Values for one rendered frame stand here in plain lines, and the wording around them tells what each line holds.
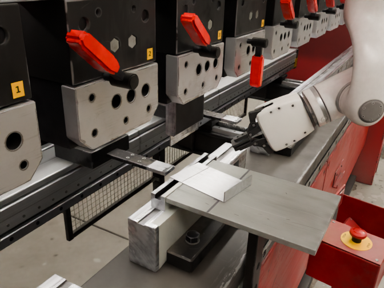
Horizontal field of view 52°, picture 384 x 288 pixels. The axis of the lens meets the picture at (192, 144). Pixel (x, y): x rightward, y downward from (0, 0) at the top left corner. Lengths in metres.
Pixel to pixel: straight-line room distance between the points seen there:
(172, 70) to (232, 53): 0.20
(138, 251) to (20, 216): 0.24
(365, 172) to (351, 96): 2.27
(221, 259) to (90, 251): 1.49
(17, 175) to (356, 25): 0.62
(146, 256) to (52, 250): 1.55
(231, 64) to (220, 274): 0.39
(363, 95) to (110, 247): 1.70
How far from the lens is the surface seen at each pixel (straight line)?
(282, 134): 0.85
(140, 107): 0.52
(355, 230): 1.04
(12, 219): 0.81
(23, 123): 0.40
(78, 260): 2.16
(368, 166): 3.00
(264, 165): 1.11
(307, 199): 0.74
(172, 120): 0.68
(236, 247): 0.80
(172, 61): 0.59
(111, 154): 0.85
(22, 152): 0.40
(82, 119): 0.45
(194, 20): 0.54
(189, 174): 0.77
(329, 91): 0.84
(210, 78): 0.68
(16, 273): 2.17
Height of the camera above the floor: 1.37
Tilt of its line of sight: 24 degrees down
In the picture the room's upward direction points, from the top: 2 degrees clockwise
